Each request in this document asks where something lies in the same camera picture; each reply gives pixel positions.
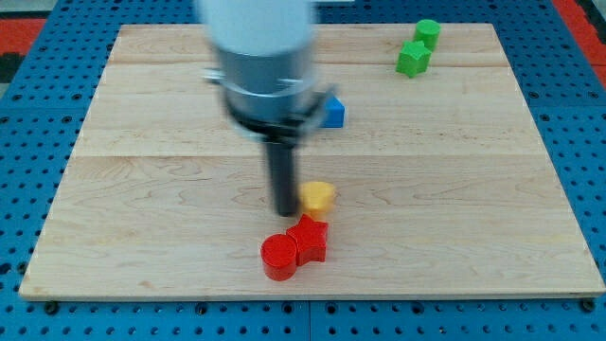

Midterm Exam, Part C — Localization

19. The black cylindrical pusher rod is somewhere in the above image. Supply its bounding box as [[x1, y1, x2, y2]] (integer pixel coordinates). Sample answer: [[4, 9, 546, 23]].
[[265, 142, 298, 217]]

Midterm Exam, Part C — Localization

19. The yellow heart block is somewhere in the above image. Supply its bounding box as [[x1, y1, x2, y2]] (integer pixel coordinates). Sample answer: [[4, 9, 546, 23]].
[[299, 181, 336, 215]]

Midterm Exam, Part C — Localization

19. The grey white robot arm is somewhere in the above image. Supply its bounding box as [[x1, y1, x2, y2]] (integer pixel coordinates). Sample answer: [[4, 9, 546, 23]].
[[195, 0, 335, 216]]

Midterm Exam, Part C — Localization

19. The red star block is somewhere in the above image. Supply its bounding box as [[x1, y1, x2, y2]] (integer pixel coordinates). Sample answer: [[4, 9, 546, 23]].
[[286, 214, 329, 266]]

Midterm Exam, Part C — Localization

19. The green star block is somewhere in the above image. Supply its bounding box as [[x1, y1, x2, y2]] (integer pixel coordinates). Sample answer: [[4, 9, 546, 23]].
[[395, 41, 432, 78]]

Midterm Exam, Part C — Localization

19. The blue cube block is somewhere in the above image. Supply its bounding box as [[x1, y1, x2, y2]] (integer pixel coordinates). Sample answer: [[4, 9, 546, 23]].
[[321, 97, 346, 129]]

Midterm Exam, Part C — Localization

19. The red cylinder block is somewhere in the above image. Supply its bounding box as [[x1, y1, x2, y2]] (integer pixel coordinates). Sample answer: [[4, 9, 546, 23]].
[[260, 234, 297, 281]]

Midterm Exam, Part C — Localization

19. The light wooden board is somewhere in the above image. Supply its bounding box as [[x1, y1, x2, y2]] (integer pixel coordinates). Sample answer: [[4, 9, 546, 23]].
[[19, 24, 605, 302]]

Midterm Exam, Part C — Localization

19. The green cylinder block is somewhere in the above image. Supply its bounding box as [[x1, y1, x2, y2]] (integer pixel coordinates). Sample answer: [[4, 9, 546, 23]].
[[414, 19, 441, 51]]

